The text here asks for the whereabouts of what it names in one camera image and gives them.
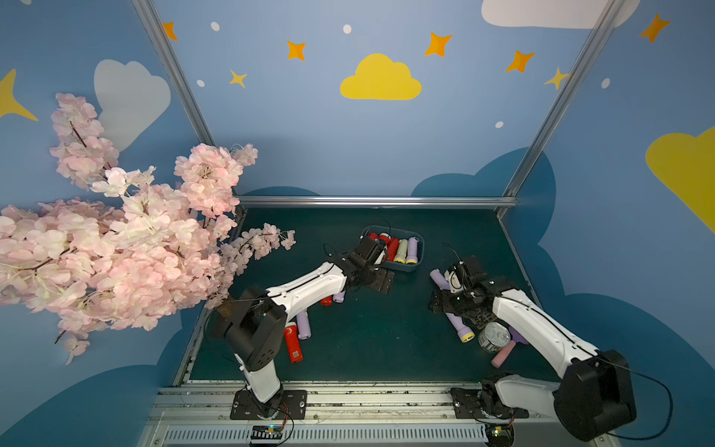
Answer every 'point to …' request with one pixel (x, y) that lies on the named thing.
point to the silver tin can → (493, 337)
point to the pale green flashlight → (401, 252)
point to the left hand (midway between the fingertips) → (382, 273)
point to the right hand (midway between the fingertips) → (445, 304)
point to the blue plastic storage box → (401, 234)
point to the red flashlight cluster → (373, 236)
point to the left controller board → (266, 432)
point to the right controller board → (500, 434)
